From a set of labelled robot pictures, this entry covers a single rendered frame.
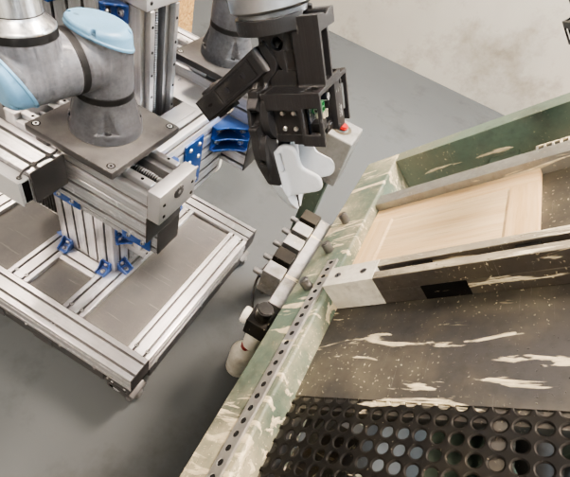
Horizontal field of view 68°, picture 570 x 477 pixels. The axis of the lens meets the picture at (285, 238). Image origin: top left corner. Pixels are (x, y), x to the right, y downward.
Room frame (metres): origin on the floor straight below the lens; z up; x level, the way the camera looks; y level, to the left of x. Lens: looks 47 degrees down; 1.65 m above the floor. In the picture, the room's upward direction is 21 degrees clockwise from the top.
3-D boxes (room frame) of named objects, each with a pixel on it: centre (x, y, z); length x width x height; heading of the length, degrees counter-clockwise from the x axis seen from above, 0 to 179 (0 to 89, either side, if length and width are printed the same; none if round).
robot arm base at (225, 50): (1.18, 0.36, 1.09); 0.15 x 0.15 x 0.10
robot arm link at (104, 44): (0.69, 0.46, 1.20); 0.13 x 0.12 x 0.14; 156
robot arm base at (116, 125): (0.70, 0.45, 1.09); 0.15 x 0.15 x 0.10
